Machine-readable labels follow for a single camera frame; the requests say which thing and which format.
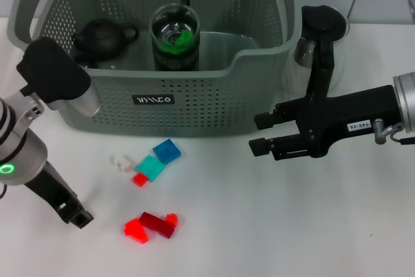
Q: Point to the bright red toy brick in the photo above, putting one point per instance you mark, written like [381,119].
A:
[136,230]

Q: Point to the small orange-red toy brick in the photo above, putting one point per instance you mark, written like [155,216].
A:
[172,220]

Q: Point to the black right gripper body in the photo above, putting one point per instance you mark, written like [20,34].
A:
[350,111]

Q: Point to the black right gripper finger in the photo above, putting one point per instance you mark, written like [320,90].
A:
[269,120]
[285,149]

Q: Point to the small red toy brick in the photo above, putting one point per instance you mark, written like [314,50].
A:
[140,179]

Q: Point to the teal toy brick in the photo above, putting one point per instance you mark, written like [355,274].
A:
[150,167]

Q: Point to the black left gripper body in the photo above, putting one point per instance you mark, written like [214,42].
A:
[52,189]

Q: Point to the blue toy brick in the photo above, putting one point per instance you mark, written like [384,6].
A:
[166,151]

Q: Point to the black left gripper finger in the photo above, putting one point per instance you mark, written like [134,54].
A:
[81,219]
[65,215]

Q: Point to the long green toy brick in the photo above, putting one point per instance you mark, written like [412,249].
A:
[185,37]

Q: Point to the small green toy brick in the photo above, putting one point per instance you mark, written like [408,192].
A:
[168,50]

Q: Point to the grey perforated storage basket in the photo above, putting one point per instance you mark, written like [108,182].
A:
[207,102]

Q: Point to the dark red toy brick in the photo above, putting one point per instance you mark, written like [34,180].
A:
[155,222]

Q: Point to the translucent white toy brick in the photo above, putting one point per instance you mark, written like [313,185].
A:
[122,163]

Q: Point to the black teapot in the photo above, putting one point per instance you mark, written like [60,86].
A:
[100,38]

